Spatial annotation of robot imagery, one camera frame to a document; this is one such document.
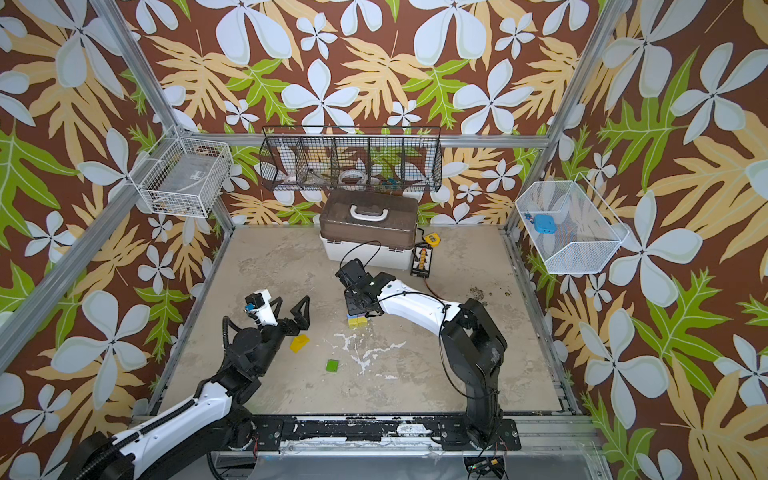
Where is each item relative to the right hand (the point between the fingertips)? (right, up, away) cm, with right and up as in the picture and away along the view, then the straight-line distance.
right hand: (355, 302), depth 89 cm
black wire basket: (-2, +45, +10) cm, 46 cm away
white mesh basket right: (+63, +19, -11) cm, 67 cm away
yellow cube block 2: (-1, -7, +3) cm, 8 cm away
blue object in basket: (+56, +24, -3) cm, 61 cm away
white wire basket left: (-50, +37, -3) cm, 62 cm away
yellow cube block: (+2, -7, +3) cm, 8 cm away
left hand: (-16, +3, -10) cm, 19 cm away
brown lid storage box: (+7, +23, +4) cm, 24 cm away
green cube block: (-6, -18, -3) cm, 19 cm away
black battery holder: (+23, +12, +19) cm, 32 cm away
